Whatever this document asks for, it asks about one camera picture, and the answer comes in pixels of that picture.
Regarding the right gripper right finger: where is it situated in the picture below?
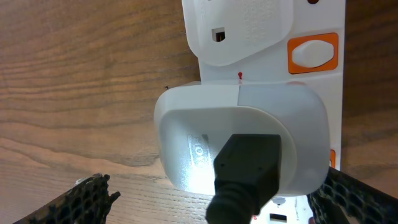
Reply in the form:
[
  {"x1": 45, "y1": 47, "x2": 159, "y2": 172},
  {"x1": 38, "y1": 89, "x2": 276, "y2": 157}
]
[{"x1": 307, "y1": 167, "x2": 397, "y2": 224}]

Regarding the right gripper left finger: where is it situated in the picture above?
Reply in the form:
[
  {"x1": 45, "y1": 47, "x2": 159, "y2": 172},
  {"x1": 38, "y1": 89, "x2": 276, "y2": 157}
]
[{"x1": 14, "y1": 174, "x2": 121, "y2": 224}]

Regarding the black charging cable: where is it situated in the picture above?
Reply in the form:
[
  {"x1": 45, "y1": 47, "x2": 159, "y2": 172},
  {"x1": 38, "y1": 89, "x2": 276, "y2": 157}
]
[{"x1": 205, "y1": 133, "x2": 283, "y2": 224}]

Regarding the white USB charger adapter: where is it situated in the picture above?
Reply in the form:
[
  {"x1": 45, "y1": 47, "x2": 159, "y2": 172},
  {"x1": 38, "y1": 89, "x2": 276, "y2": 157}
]
[{"x1": 154, "y1": 84, "x2": 330, "y2": 196}]

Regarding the white power strip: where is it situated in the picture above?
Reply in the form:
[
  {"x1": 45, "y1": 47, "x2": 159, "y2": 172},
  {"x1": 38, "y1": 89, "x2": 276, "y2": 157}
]
[{"x1": 182, "y1": 0, "x2": 345, "y2": 223}]

